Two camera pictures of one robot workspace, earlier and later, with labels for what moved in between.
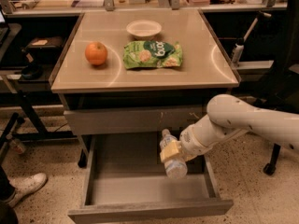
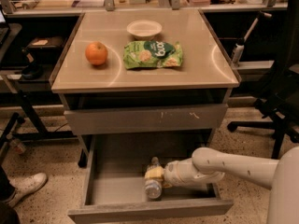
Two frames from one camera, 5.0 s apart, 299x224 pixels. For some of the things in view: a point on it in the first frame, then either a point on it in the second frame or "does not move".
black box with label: [46, 47] does not move
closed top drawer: [103, 121] does not move
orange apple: [96, 53] does not move
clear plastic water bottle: [176, 168] to [153, 187]
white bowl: [144, 29] does not move
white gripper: [191, 143] to [172, 173]
